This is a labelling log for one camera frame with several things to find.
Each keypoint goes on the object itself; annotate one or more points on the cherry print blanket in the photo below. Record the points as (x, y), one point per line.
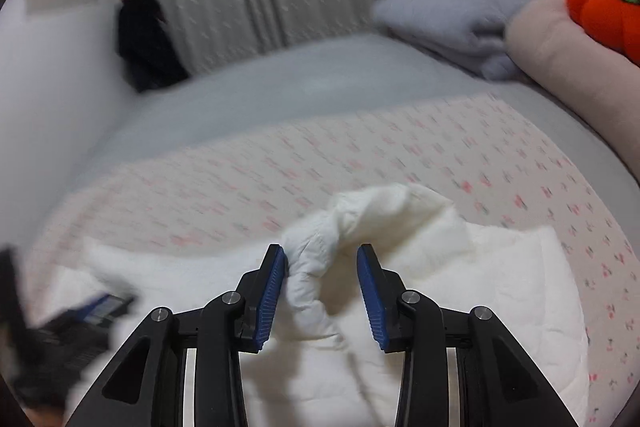
(350, 147)

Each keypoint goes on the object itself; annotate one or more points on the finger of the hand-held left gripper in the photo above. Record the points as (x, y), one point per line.
(102, 309)

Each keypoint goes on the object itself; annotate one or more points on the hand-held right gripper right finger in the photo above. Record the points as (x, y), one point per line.
(372, 297)

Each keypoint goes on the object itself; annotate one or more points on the black hanging garment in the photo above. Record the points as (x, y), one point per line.
(145, 37)

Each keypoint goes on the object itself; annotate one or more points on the grey bed sheet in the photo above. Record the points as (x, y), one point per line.
(300, 77)

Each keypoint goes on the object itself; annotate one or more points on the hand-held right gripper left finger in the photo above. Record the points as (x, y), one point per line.
(267, 292)

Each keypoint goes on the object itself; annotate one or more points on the grey folded fleece blanket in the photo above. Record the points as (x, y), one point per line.
(450, 22)

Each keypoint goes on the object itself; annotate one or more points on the white puffer jacket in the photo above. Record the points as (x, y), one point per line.
(500, 282)

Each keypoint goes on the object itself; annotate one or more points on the orange plush toy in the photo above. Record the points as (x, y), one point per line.
(600, 12)

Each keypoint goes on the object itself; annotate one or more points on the pink plush pillow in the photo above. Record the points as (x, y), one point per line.
(560, 62)

